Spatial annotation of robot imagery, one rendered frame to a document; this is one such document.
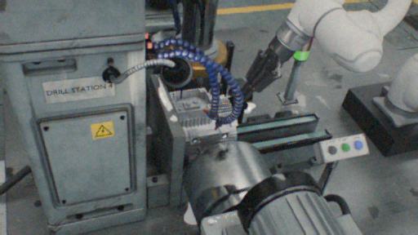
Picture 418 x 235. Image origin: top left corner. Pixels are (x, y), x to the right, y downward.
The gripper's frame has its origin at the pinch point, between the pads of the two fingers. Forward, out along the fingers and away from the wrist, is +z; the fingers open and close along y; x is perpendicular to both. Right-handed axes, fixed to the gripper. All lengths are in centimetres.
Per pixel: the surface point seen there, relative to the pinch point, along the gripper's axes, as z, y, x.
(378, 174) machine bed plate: 4, 13, 71
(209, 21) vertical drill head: -15.4, -1.3, -24.4
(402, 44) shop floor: -24, -175, 277
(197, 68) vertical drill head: -3.7, 3.0, -21.6
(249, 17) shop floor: 43, -242, 161
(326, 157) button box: 0.3, 19.3, 27.3
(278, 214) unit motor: -5, 51, -20
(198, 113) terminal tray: 12.0, -0.8, -9.0
